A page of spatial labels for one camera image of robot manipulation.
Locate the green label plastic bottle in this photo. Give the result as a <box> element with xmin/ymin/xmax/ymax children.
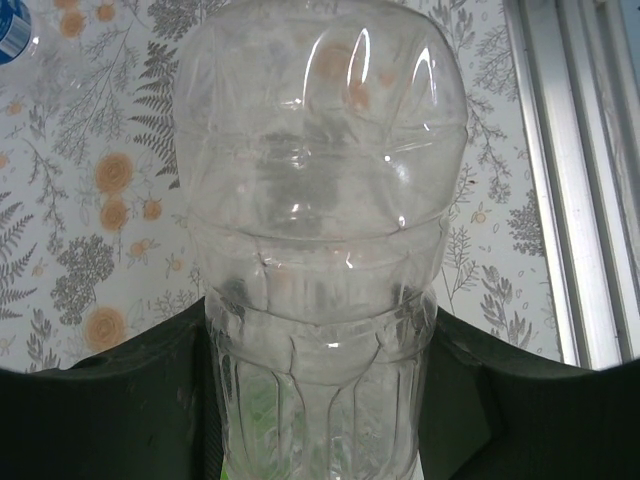
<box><xmin>172</xmin><ymin>0</ymin><xmax>474</xmax><ymax>480</ymax></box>

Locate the blue label plastic bottle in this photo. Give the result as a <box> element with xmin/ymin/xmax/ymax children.
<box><xmin>0</xmin><ymin>0</ymin><xmax>81</xmax><ymax>101</ymax></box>

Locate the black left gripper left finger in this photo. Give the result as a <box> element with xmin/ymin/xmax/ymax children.
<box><xmin>0</xmin><ymin>295</ymin><xmax>226</xmax><ymax>480</ymax></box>

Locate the floral patterned table cover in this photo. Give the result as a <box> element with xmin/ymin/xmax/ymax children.
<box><xmin>0</xmin><ymin>0</ymin><xmax>569</xmax><ymax>374</ymax></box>

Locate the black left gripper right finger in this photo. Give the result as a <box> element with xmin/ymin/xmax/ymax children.
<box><xmin>417</xmin><ymin>302</ymin><xmax>640</xmax><ymax>480</ymax></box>

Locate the aluminium front mounting rail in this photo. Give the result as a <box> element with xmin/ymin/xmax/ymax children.
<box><xmin>502</xmin><ymin>0</ymin><xmax>640</xmax><ymax>374</ymax></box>

